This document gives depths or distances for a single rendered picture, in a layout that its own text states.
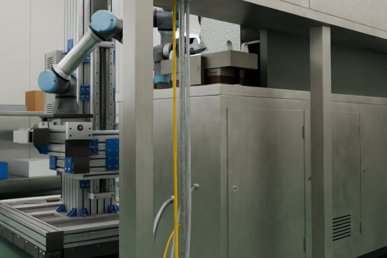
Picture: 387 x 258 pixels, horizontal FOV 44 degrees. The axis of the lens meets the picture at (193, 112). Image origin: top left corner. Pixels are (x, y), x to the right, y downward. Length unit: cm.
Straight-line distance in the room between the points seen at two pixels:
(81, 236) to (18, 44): 337
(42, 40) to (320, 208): 436
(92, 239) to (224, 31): 130
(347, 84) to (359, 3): 47
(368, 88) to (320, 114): 76
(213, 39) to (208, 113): 47
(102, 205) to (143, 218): 172
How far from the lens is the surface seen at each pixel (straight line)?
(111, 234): 270
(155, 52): 238
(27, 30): 571
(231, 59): 181
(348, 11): 210
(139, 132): 127
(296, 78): 212
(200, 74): 188
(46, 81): 258
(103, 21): 248
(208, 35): 217
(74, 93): 272
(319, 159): 195
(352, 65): 254
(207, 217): 181
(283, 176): 203
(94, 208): 299
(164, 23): 288
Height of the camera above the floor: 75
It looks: 2 degrees up
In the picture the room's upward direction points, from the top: straight up
